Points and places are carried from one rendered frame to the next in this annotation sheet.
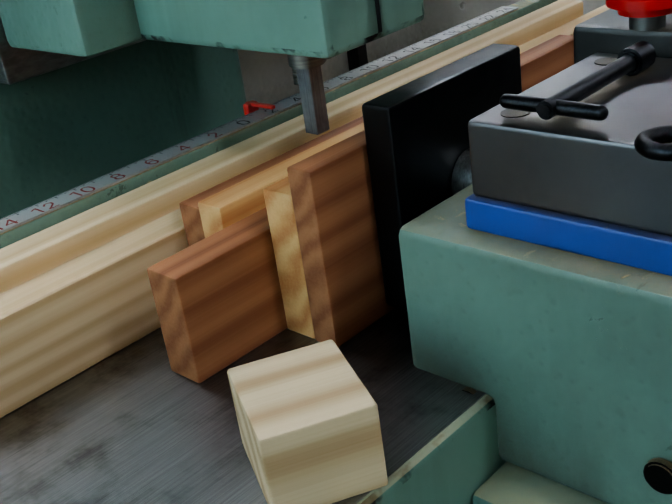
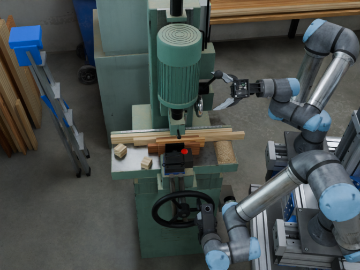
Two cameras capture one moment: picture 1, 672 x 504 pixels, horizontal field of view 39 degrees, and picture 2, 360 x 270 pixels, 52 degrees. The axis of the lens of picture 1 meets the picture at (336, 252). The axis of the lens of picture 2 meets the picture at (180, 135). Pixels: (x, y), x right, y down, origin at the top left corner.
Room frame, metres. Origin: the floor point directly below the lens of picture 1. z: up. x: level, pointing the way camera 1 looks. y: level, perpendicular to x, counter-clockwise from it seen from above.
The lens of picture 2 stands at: (-0.55, -0.74, 2.26)
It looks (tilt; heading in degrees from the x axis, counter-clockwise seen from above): 46 degrees down; 35
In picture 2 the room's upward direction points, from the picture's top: 2 degrees clockwise
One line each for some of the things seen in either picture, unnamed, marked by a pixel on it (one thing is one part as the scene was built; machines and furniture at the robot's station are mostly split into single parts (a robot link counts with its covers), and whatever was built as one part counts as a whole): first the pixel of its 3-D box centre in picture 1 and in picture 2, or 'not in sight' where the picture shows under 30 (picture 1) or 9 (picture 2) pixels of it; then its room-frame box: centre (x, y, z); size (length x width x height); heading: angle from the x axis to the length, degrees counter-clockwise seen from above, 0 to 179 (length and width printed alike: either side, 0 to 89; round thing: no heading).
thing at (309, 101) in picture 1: (310, 83); not in sight; (0.47, 0.00, 0.97); 0.01 x 0.01 x 0.05; 43
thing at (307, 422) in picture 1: (305, 425); (146, 162); (0.26, 0.02, 0.92); 0.05 x 0.04 x 0.03; 15
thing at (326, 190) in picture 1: (460, 174); (179, 149); (0.41, -0.06, 0.94); 0.20 x 0.01 x 0.08; 133
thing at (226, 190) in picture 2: not in sight; (225, 198); (0.55, -0.29, 0.58); 0.12 x 0.08 x 0.08; 43
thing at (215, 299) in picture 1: (365, 216); (171, 147); (0.41, -0.02, 0.92); 0.23 x 0.02 x 0.05; 133
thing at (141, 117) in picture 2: not in sight; (173, 143); (0.56, 0.08, 0.76); 0.57 x 0.45 x 0.09; 43
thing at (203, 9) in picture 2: not in sight; (201, 16); (0.80, 0.12, 1.40); 0.10 x 0.06 x 0.16; 43
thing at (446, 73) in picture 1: (512, 185); (175, 155); (0.36, -0.08, 0.95); 0.09 x 0.07 x 0.09; 133
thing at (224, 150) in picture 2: not in sight; (225, 149); (0.56, -0.23, 0.92); 0.14 x 0.09 x 0.04; 43
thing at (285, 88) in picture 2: not in sight; (284, 88); (0.67, -0.39, 1.31); 0.11 x 0.08 x 0.09; 133
